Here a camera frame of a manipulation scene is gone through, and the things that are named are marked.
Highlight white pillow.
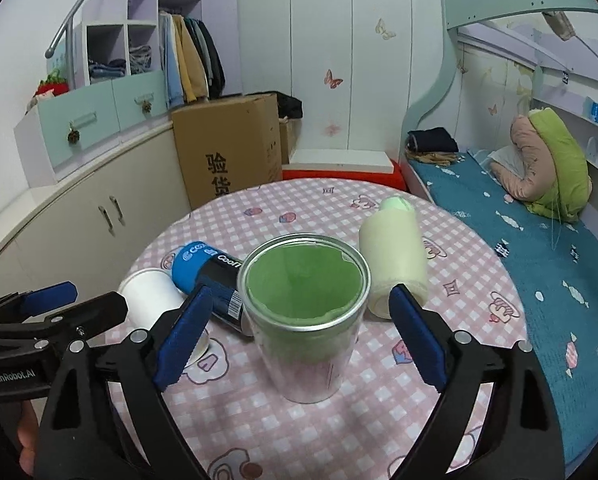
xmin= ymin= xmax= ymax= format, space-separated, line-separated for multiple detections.
xmin=489 ymin=145 xmax=526 ymax=176

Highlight teal patterned bed mattress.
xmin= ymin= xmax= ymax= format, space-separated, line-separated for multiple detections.
xmin=410 ymin=154 xmax=598 ymax=470

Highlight black clothes on box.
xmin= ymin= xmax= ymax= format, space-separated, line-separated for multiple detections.
xmin=258 ymin=91 xmax=303 ymax=119

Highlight hanging clothes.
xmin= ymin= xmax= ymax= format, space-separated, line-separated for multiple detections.
xmin=159 ymin=12 xmax=226 ymax=110

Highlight mint bunk bed frame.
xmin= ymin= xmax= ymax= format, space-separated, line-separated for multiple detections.
xmin=397 ymin=0 xmax=598 ymax=476

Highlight purple stair shelf unit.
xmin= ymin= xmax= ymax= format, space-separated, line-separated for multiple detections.
xmin=64 ymin=0 xmax=241 ymax=94

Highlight pink green clear cup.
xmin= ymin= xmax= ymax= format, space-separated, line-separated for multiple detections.
xmin=237 ymin=233 xmax=370 ymax=404

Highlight white low cabinet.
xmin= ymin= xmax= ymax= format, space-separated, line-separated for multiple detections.
xmin=0 ymin=127 xmax=190 ymax=300

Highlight blue black can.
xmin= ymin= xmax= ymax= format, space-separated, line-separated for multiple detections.
xmin=171 ymin=240 xmax=253 ymax=338

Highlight red strawberry plush toy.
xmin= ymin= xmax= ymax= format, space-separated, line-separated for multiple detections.
xmin=26 ymin=68 xmax=70 ymax=113

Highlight green pink rolled quilt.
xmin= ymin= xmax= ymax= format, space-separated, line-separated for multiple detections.
xmin=489 ymin=107 xmax=593 ymax=223

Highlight cream green bottle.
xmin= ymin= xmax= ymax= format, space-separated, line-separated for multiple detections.
xmin=358 ymin=196 xmax=428 ymax=320

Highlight white paper cup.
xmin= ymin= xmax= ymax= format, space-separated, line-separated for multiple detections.
xmin=116 ymin=266 xmax=211 ymax=366

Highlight red storage bench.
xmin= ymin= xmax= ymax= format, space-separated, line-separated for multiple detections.
xmin=282 ymin=160 xmax=408 ymax=191

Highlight mint drawer cabinet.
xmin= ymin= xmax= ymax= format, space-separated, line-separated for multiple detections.
xmin=14 ymin=70 xmax=168 ymax=188

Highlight folded dark clothes pile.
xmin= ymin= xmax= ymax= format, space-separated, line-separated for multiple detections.
xmin=405 ymin=127 xmax=458 ymax=166

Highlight grey metal handrail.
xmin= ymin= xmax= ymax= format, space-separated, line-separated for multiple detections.
xmin=44 ymin=0 xmax=85 ymax=60

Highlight brown cardboard box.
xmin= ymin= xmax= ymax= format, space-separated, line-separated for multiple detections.
xmin=171 ymin=94 xmax=282 ymax=209

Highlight white wardrobe with butterflies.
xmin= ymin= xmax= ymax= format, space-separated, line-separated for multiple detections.
xmin=237 ymin=0 xmax=443 ymax=157

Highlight blue box on shelf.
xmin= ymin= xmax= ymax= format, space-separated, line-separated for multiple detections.
xmin=588 ymin=101 xmax=598 ymax=124

